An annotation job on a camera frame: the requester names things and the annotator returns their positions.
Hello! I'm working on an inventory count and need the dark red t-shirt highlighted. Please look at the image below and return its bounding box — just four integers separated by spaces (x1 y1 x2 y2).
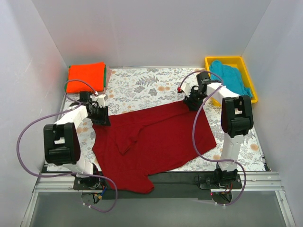
92 101 216 194

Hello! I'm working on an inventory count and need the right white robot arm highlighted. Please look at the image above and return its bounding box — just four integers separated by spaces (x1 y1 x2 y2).
177 70 254 188

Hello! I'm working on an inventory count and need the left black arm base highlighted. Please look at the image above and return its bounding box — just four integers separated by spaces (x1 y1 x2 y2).
72 175 112 190

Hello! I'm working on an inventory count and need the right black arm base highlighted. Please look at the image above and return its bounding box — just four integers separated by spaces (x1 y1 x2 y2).
193 172 242 190

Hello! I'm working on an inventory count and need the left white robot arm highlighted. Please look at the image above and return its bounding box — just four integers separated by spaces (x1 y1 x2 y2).
44 91 111 189

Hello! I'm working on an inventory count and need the floral patterned table mat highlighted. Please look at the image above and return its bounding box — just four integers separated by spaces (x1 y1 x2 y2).
47 67 266 172

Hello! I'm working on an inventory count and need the folded orange t-shirt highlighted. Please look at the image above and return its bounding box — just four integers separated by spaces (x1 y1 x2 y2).
65 61 106 93

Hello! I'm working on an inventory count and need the teal t-shirt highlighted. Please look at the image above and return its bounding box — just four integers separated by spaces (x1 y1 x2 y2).
210 60 253 98

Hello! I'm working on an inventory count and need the folded pink t-shirt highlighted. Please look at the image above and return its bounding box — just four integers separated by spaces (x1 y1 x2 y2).
99 67 112 94

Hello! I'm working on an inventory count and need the yellow plastic bin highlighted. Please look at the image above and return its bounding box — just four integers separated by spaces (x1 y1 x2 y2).
205 56 258 104

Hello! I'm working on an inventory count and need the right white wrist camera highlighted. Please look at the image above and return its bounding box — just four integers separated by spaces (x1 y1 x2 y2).
177 82 192 97

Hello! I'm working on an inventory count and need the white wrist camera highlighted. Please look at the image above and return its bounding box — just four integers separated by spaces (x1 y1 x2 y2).
93 94 108 108
177 82 192 97

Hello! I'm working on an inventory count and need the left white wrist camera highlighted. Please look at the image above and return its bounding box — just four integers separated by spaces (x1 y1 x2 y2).
93 94 108 108

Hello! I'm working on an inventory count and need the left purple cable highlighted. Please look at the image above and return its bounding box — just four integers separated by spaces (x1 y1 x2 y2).
16 79 118 213

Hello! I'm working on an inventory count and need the purple cable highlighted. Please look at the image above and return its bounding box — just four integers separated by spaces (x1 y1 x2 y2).
16 79 118 213
178 70 247 206

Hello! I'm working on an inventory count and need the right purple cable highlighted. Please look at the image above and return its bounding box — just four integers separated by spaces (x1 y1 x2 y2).
178 70 247 206

